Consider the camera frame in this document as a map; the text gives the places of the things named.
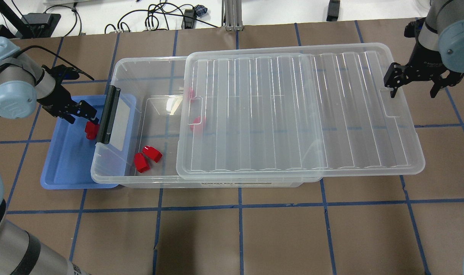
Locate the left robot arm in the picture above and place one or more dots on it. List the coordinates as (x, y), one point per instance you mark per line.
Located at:
(24, 84)

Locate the red block pair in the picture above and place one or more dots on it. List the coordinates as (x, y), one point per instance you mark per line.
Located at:
(141, 163)
(152, 153)

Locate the red block middle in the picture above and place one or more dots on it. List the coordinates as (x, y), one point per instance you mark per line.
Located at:
(198, 125)

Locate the red block from tray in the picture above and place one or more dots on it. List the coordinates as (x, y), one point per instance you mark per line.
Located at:
(91, 130)

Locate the black box latch handle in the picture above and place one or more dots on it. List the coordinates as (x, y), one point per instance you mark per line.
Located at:
(108, 115)

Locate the red block lower pair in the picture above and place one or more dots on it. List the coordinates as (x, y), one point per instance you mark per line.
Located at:
(141, 163)

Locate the clear plastic storage box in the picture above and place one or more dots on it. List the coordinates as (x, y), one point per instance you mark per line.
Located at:
(157, 83)

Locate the clear plastic box lid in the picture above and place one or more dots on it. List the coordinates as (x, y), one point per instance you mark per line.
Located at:
(304, 112)

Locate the black power adapter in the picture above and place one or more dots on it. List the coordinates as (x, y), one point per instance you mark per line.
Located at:
(41, 25)

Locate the red block near edge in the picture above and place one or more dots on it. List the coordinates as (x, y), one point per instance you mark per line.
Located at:
(192, 95)

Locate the red block upper pair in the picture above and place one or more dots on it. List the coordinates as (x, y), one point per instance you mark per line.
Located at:
(152, 153)

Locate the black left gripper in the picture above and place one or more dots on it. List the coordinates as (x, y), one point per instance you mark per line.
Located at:
(57, 100)

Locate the aluminium frame post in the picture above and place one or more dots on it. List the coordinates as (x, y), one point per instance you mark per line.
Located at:
(232, 15)

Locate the blue plastic tray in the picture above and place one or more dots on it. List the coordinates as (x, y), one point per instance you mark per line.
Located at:
(70, 156)

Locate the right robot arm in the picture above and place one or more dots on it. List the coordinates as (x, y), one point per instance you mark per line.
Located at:
(443, 31)

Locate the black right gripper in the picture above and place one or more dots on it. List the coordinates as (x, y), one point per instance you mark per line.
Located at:
(429, 63)

